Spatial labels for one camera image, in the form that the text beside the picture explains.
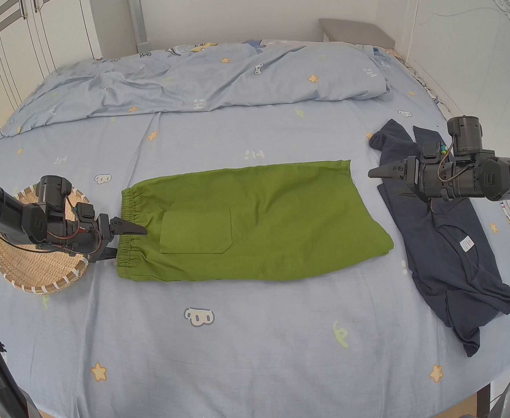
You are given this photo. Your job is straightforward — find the green shorts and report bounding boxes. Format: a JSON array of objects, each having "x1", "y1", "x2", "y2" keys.
[{"x1": 116, "y1": 159, "x2": 395, "y2": 283}]

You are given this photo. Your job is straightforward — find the white wardrobe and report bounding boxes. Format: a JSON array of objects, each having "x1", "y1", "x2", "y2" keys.
[{"x1": 0, "y1": 0, "x2": 103, "y2": 145}]

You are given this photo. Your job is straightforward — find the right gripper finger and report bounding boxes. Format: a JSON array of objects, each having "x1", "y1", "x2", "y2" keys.
[{"x1": 368, "y1": 160, "x2": 408, "y2": 183}]

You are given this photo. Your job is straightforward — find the bed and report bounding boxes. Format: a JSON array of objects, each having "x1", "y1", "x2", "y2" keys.
[{"x1": 0, "y1": 0, "x2": 510, "y2": 418}]

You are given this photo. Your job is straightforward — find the pale blue quilt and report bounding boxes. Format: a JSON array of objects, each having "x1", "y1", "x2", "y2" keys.
[{"x1": 0, "y1": 38, "x2": 391, "y2": 140}]

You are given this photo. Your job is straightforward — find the grey bedside table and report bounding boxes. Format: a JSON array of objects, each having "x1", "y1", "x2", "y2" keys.
[{"x1": 319, "y1": 18, "x2": 396, "y2": 48}]

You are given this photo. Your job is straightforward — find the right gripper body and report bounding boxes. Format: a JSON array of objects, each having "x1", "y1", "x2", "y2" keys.
[{"x1": 405, "y1": 155, "x2": 477, "y2": 201}]

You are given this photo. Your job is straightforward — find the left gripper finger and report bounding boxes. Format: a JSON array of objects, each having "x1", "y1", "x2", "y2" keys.
[
  {"x1": 93, "y1": 246, "x2": 119, "y2": 264},
  {"x1": 108, "y1": 217, "x2": 148, "y2": 236}
]

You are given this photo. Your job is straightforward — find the dark blue T-shirt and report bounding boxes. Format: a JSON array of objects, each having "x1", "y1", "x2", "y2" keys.
[{"x1": 369, "y1": 118, "x2": 510, "y2": 358}]

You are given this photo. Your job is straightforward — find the round woven basket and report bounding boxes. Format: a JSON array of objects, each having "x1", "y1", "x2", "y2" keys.
[{"x1": 0, "y1": 184, "x2": 92, "y2": 297}]

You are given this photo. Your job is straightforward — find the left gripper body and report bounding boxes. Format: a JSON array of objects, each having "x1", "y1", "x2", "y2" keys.
[{"x1": 46, "y1": 207, "x2": 111, "y2": 264}]

